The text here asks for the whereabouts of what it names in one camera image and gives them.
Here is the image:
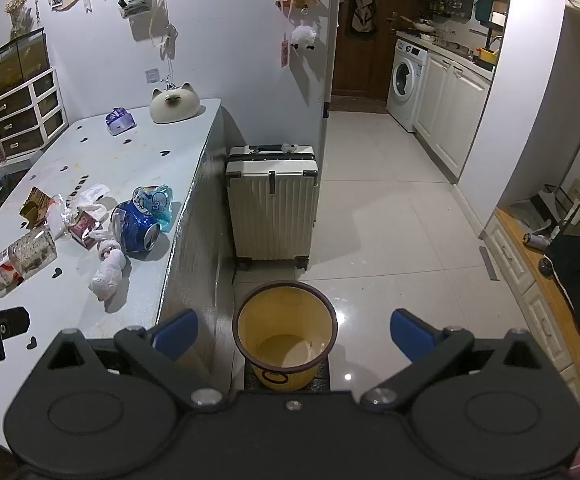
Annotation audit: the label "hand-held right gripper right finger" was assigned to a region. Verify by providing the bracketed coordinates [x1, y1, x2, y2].
[361, 308, 553, 411]

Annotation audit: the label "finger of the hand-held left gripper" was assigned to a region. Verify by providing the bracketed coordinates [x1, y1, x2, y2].
[0, 307, 30, 336]

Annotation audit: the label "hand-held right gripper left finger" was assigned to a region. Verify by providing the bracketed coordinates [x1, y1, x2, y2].
[35, 309, 224, 411]

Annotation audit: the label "clear plastic bottle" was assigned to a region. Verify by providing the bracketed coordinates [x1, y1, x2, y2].
[0, 232, 59, 304]

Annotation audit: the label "yellow trash bin brown rim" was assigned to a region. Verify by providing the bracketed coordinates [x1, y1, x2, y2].
[233, 280, 339, 394]

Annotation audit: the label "small white tissue wad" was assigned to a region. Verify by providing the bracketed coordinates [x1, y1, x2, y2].
[96, 237, 122, 261]

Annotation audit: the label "crushed blue can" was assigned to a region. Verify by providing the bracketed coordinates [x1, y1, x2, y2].
[110, 200, 162, 255]

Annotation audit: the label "red cigarette pack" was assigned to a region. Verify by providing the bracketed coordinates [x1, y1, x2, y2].
[67, 210, 102, 250]

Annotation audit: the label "brown cardboard box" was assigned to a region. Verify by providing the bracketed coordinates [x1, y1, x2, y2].
[19, 186, 57, 225]

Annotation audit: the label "light blue snack bag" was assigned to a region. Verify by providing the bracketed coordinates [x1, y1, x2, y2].
[132, 184, 174, 233]

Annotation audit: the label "white tissue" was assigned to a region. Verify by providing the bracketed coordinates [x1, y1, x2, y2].
[72, 201, 109, 222]

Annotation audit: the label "clear plastic bag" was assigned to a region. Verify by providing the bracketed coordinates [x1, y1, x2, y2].
[45, 194, 79, 239]

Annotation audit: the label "low cabinet wooden top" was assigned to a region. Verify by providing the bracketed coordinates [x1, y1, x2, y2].
[479, 204, 580, 443]

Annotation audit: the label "white paper sheet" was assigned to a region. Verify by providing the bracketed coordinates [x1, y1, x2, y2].
[79, 183, 111, 203]

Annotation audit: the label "white ribbed suitcase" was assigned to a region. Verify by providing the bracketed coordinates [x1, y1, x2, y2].
[224, 143, 320, 272]

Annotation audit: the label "white drawer cabinet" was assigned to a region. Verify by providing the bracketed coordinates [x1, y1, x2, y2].
[0, 67, 69, 157]

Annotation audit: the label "purple tissue pack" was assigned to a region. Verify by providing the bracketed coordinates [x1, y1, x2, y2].
[105, 107, 136, 137]

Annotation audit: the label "white cat-face ornament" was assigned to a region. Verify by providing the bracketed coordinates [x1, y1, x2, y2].
[149, 82, 202, 125]

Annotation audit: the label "white kitchen cabinets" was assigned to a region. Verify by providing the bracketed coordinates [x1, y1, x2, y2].
[414, 49, 494, 184]

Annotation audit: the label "glass fish tank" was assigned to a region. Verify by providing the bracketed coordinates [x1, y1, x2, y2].
[0, 27, 51, 104]

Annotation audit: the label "white washing machine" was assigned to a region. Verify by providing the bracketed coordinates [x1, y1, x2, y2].
[386, 38, 430, 134]

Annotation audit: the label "dried flowers vase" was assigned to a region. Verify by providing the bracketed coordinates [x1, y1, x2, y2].
[4, 0, 31, 37]

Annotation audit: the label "white plush sheep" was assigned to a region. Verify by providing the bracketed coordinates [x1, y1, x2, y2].
[290, 23, 319, 51]

